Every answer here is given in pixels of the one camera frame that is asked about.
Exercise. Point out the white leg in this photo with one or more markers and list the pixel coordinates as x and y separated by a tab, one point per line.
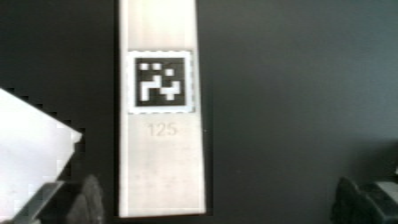
162	187

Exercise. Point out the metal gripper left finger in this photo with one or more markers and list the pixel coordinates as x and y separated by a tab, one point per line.
64	204

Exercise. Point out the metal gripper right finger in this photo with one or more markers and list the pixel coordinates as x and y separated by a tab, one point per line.
366	203

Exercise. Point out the white desk top tray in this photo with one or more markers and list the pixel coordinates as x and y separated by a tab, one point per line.
37	142

